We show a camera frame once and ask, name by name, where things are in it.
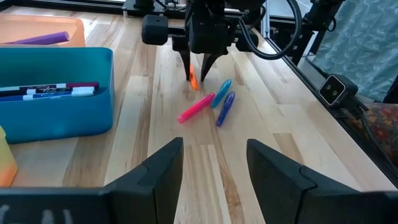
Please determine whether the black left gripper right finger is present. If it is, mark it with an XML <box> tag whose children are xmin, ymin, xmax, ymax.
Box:
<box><xmin>246</xmin><ymin>138</ymin><xmax>387</xmax><ymax>224</ymax></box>

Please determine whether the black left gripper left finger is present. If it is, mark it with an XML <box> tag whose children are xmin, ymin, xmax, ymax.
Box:
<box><xmin>103</xmin><ymin>137</ymin><xmax>185</xmax><ymax>224</ymax></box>

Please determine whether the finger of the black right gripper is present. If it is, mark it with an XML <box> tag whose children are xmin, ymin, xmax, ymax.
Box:
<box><xmin>200</xmin><ymin>54</ymin><xmax>225</xmax><ymax>83</ymax></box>
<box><xmin>172</xmin><ymin>35</ymin><xmax>192</xmax><ymax>82</ymax></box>

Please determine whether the long orange highlighter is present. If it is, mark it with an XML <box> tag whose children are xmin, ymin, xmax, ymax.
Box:
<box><xmin>188</xmin><ymin>63</ymin><xmax>200</xmax><ymax>91</ymax></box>

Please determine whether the maroon Expo marker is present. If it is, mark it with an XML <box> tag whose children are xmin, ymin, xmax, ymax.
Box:
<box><xmin>0</xmin><ymin>82</ymin><xmax>100</xmax><ymax>91</ymax></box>

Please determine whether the black Expo marker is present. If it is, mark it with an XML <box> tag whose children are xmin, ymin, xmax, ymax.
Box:
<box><xmin>0</xmin><ymin>86</ymin><xmax>96</xmax><ymax>95</ymax></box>

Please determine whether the purple thick highlighter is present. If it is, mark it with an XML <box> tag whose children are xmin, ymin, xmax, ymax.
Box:
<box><xmin>4</xmin><ymin>30</ymin><xmax>71</xmax><ymax>46</ymax></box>

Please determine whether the blue Expo marker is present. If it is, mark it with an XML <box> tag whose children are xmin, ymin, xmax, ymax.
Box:
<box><xmin>0</xmin><ymin>90</ymin><xmax>95</xmax><ymax>103</ymax></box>

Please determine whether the teal gel highlighter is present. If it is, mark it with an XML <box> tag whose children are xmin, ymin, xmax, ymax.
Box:
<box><xmin>211</xmin><ymin>78</ymin><xmax>233</xmax><ymax>109</ymax></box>

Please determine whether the pink gel highlighter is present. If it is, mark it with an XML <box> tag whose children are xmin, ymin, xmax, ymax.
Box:
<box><xmin>177</xmin><ymin>92</ymin><xmax>216</xmax><ymax>124</ymax></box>

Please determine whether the indigo gel highlighter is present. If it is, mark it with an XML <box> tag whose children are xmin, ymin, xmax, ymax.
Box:
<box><xmin>216</xmin><ymin>91</ymin><xmax>236</xmax><ymax>128</ymax></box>

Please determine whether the blue plastic bin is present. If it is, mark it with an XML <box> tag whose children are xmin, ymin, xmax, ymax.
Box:
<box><xmin>0</xmin><ymin>46</ymin><xmax>115</xmax><ymax>144</ymax></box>

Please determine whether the red floral cloth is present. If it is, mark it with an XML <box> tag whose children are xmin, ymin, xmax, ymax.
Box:
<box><xmin>363</xmin><ymin>102</ymin><xmax>398</xmax><ymax>159</ymax></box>

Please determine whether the yellow plastic bin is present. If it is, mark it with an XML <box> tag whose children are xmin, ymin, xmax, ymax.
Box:
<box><xmin>0</xmin><ymin>125</ymin><xmax>19</xmax><ymax>187</ymax></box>

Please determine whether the orange plastic bin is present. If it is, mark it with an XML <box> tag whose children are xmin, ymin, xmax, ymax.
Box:
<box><xmin>0</xmin><ymin>14</ymin><xmax>86</xmax><ymax>48</ymax></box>

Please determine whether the teal patterned cloth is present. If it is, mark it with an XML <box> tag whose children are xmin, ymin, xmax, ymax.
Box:
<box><xmin>309</xmin><ymin>0</ymin><xmax>398</xmax><ymax>102</ymax></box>

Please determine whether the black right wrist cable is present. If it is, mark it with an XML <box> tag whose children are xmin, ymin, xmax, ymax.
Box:
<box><xmin>238</xmin><ymin>0</ymin><xmax>303</xmax><ymax>61</ymax></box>

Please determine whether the small black silver camera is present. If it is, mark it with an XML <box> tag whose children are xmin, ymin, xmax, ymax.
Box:
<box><xmin>318</xmin><ymin>73</ymin><xmax>359</xmax><ymax>109</ymax></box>

